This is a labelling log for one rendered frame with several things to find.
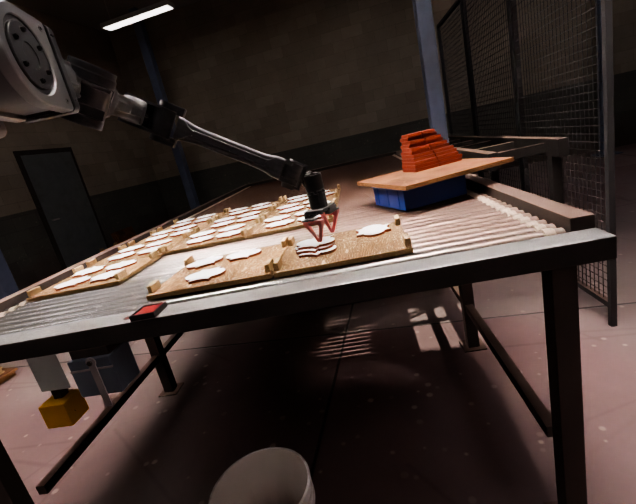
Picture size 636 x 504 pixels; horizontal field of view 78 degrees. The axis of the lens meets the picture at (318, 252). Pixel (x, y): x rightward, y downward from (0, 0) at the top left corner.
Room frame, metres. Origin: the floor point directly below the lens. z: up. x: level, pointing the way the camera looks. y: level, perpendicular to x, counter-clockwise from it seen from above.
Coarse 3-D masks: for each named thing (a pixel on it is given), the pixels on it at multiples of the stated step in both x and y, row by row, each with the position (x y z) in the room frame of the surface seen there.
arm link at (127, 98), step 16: (80, 64) 0.72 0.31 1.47; (96, 80) 0.72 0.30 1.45; (112, 80) 0.75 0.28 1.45; (112, 96) 0.80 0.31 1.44; (128, 96) 1.07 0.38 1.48; (112, 112) 0.83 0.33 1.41; (128, 112) 0.94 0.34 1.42; (144, 112) 1.09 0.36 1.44; (160, 112) 1.11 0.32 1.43; (96, 128) 0.74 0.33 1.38; (144, 128) 1.10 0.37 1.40; (160, 128) 1.11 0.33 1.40
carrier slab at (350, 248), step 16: (384, 224) 1.38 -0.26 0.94; (336, 240) 1.31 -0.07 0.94; (352, 240) 1.26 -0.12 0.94; (368, 240) 1.21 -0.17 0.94; (384, 240) 1.17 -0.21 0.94; (400, 240) 1.13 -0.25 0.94; (288, 256) 1.25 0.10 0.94; (320, 256) 1.16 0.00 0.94; (336, 256) 1.12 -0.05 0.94; (352, 256) 1.08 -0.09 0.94; (368, 256) 1.06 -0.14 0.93; (384, 256) 1.05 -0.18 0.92; (288, 272) 1.09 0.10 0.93; (304, 272) 1.09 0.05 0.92
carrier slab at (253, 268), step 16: (224, 256) 1.46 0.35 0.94; (256, 256) 1.34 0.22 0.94; (272, 256) 1.29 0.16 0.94; (192, 272) 1.33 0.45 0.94; (240, 272) 1.19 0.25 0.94; (256, 272) 1.15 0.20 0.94; (272, 272) 1.12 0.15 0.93; (160, 288) 1.22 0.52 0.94; (176, 288) 1.17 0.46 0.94; (192, 288) 1.14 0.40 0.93; (208, 288) 1.14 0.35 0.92
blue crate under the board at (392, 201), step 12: (444, 180) 1.62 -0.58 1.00; (456, 180) 1.63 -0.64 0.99; (384, 192) 1.75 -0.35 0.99; (396, 192) 1.62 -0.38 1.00; (408, 192) 1.58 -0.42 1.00; (420, 192) 1.59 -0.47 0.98; (432, 192) 1.60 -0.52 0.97; (444, 192) 1.62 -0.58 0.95; (456, 192) 1.63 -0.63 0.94; (384, 204) 1.77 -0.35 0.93; (396, 204) 1.65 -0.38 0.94; (408, 204) 1.58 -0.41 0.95; (420, 204) 1.59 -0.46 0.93
